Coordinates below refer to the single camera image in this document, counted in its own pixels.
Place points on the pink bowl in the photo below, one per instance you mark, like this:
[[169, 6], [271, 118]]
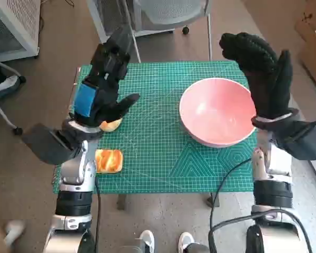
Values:
[[216, 110]]

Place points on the small table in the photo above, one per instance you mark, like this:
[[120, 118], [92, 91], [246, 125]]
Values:
[[121, 201]]

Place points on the person's left leg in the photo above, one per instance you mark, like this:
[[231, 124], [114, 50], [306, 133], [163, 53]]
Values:
[[130, 249]]

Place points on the person's right leg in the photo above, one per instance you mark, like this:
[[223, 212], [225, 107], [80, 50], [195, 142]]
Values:
[[198, 249]]

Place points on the person's leg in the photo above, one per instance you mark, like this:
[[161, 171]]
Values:
[[130, 249], [198, 249]]

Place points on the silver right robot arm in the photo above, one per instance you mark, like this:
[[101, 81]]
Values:
[[272, 192]]

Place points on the green cutting mat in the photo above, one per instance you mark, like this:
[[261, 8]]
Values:
[[152, 131]]

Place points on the large white perforated cabinet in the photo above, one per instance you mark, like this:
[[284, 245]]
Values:
[[13, 23]]

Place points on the brown cardboard box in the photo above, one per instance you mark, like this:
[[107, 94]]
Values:
[[314, 52]]

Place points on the person's right foot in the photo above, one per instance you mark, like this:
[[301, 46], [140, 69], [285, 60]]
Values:
[[185, 239]]

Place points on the office chair with casters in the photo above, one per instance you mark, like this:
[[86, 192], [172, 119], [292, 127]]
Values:
[[2, 84]]

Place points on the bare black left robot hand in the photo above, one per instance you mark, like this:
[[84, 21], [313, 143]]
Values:
[[105, 105]]

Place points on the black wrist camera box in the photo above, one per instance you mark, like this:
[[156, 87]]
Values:
[[305, 142], [47, 145]]

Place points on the rectangular bread loaf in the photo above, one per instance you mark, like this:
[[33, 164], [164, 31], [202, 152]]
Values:
[[109, 160]]

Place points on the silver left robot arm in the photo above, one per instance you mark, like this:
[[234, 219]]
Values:
[[72, 171]]

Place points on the person's foot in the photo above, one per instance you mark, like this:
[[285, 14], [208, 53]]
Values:
[[147, 238], [185, 239]]

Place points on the person's left foot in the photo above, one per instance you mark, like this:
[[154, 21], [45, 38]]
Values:
[[147, 238]]

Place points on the round bread bun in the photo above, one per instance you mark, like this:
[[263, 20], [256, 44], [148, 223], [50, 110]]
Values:
[[111, 126]]

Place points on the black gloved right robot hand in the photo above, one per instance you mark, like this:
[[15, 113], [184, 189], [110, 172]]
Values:
[[266, 87]]

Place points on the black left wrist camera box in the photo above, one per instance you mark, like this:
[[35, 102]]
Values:
[[47, 145]]

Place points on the grey mesh chair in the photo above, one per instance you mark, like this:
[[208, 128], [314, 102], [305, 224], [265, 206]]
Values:
[[173, 13]]

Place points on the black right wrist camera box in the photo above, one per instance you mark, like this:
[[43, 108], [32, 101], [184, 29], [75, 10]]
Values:
[[305, 142]]

